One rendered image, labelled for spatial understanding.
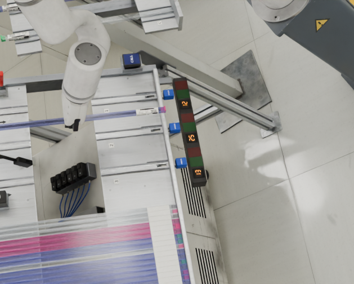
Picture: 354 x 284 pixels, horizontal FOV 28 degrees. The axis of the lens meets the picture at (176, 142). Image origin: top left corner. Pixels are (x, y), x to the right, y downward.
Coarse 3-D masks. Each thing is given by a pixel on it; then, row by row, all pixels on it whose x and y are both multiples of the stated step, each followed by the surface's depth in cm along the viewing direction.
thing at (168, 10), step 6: (144, 12) 207; (150, 12) 207; (156, 12) 208; (162, 12) 208; (168, 12) 208; (108, 18) 205; (114, 18) 206; (120, 18) 206; (126, 18) 206; (132, 18) 206; (138, 18) 207; (6, 36) 200; (30, 36) 201
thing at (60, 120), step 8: (112, 112) 188; (120, 112) 188; (128, 112) 189; (160, 112) 190; (40, 120) 185; (48, 120) 186; (56, 120) 186; (88, 120) 187; (0, 128) 183; (8, 128) 184; (16, 128) 185
